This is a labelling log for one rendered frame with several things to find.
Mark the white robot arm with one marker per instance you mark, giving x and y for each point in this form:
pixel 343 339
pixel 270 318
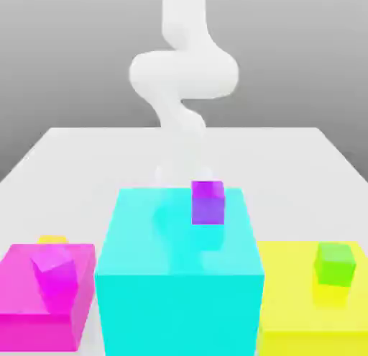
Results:
pixel 184 74

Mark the small purple cube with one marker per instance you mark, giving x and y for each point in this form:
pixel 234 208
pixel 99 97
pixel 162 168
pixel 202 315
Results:
pixel 207 206

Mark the small yellow cube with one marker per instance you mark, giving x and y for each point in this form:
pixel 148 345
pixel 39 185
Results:
pixel 52 239

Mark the small magenta cube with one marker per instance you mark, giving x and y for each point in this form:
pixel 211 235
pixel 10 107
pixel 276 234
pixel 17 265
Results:
pixel 57 281

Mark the small green cube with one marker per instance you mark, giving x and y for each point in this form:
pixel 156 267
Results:
pixel 335 266

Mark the large cyan box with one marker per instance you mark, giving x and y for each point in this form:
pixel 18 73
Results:
pixel 178 304

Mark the large yellow box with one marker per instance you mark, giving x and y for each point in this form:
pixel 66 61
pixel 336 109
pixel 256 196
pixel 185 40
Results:
pixel 287 304

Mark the large magenta box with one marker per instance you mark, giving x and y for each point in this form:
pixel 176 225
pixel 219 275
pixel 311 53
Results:
pixel 17 304

